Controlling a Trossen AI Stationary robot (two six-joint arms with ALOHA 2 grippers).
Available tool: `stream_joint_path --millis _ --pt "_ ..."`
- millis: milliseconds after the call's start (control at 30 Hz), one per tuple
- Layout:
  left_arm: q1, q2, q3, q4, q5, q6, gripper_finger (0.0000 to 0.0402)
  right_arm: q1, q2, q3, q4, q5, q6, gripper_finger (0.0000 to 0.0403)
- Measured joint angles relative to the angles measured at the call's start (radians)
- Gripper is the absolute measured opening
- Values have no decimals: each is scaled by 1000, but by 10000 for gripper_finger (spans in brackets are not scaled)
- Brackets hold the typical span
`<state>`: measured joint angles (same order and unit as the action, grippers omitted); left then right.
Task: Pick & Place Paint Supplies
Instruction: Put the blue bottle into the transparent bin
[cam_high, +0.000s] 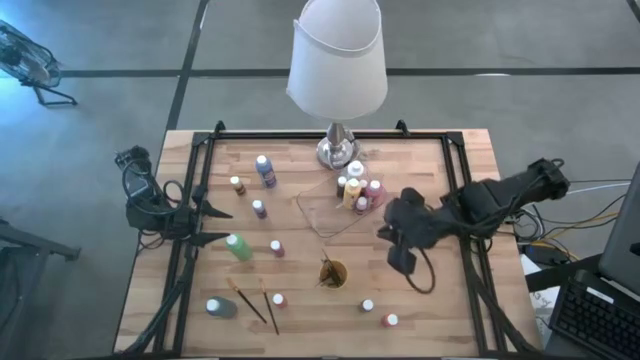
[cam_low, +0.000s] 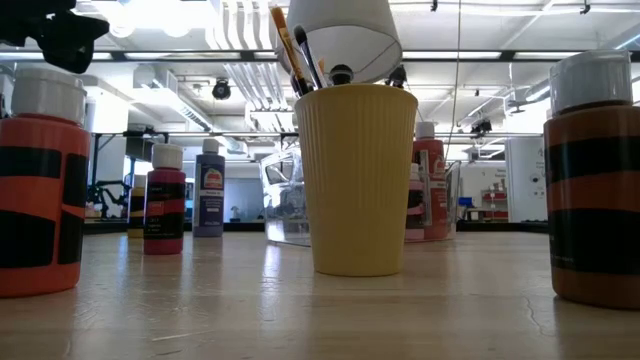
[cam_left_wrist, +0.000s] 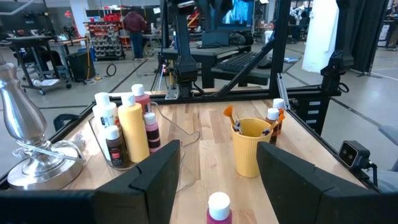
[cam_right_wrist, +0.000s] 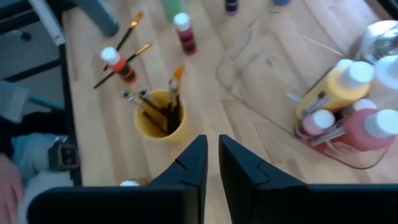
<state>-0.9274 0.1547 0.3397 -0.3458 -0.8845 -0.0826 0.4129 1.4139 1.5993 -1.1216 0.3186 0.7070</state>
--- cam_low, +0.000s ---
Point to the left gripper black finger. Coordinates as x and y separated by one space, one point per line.
55 9
72 45

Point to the paintbrushes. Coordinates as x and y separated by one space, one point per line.
289 47

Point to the yellow ribbed cup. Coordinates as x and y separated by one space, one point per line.
357 190

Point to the small pink paint bottle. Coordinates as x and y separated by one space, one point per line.
415 222

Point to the large pink paint bottle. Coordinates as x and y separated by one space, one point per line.
437 195

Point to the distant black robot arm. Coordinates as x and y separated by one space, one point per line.
107 197

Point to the small red paint bottle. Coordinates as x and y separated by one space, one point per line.
30 195

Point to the small yellow black-label paint bottle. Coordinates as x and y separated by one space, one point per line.
135 210

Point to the small magenta paint bottle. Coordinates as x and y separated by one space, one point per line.
164 215

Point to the large blue paint bottle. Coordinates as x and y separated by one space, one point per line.
207 210

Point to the small orange-brown paint bottle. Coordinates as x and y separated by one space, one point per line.
595 200

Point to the clear plastic tray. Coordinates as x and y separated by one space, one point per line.
280 200

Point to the small blue crate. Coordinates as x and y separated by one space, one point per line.
465 201

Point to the white building column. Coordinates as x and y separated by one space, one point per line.
525 170

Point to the black ceiling dome camera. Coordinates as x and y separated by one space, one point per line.
221 89

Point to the black aluminium table frame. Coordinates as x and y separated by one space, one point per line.
240 226

